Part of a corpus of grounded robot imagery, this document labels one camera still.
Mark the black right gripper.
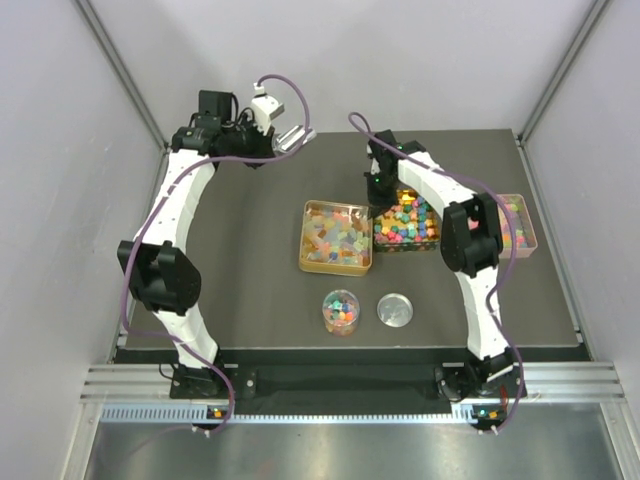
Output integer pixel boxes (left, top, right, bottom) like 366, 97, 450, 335
362, 171, 399, 221

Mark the silver metal scoop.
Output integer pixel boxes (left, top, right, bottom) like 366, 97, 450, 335
272, 125, 317, 155

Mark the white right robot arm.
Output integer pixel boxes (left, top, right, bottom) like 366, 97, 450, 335
364, 130, 515, 400

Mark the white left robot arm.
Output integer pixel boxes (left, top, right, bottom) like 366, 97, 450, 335
117, 84, 284, 397

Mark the dark green star candy tin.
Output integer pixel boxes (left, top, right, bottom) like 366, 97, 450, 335
373, 189, 440, 253

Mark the gold popsicle candy tin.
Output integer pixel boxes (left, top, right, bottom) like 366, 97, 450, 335
298, 200, 373, 277

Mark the round silver jar lid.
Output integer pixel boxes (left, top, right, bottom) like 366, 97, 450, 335
376, 293, 414, 328

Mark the clear glass jar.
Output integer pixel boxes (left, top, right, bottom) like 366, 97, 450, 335
322, 289, 360, 336

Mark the pink candy tin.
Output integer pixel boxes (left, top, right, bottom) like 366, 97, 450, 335
498, 194, 538, 260

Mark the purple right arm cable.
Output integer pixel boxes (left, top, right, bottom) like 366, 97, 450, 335
347, 111, 526, 435

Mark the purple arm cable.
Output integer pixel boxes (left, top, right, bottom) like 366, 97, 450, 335
120, 73, 314, 437
347, 111, 526, 435

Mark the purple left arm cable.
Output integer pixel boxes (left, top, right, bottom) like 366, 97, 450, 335
120, 73, 314, 437

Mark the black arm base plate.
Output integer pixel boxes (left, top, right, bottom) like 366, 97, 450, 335
170, 363, 526, 403

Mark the aluminium frame rail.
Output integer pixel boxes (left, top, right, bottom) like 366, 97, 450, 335
80, 361, 625, 403

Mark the grey slotted cable duct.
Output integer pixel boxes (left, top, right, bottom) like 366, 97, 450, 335
100, 403, 499, 425

